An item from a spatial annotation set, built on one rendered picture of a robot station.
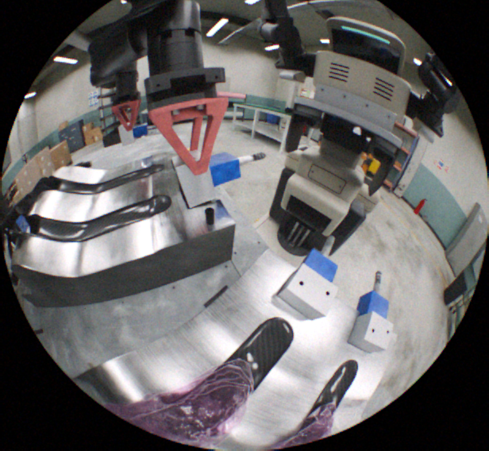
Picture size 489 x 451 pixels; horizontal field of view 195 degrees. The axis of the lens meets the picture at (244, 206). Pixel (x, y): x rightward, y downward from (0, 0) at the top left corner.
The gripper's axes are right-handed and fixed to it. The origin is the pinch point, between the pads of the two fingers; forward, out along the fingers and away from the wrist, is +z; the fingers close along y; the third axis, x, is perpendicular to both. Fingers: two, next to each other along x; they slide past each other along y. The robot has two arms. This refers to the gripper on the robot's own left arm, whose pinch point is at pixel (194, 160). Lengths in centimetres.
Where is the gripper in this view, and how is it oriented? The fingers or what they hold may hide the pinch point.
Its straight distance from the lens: 18.1
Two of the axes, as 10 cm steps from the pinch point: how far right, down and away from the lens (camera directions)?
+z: 0.7, 7.7, 6.3
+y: 5.1, 5.1, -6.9
